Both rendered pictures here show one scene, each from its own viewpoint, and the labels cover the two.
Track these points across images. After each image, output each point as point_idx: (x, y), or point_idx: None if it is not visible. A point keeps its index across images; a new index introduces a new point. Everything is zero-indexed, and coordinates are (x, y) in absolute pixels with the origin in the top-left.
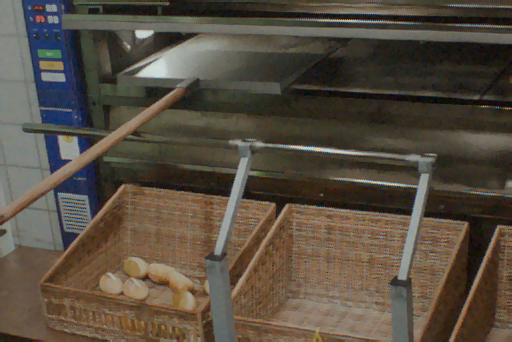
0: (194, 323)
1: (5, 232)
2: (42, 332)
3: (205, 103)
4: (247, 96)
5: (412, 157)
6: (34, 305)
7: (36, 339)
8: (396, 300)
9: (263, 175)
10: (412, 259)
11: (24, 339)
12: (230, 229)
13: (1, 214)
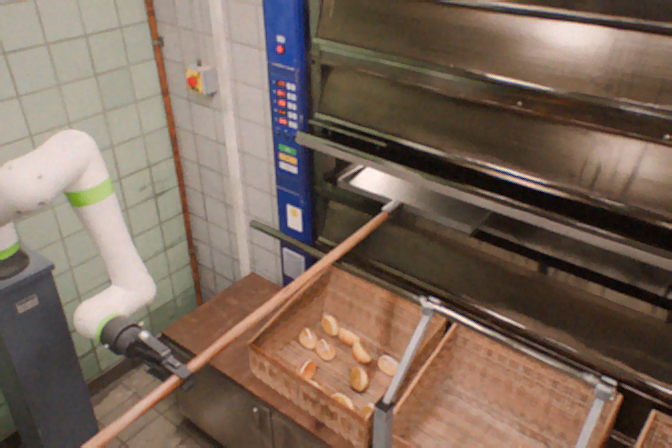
0: (360, 425)
1: (192, 385)
2: (246, 376)
3: (404, 222)
4: (440, 229)
5: (590, 379)
6: (247, 342)
7: (240, 383)
8: None
9: (442, 294)
10: None
11: (231, 379)
12: (401, 380)
13: (190, 371)
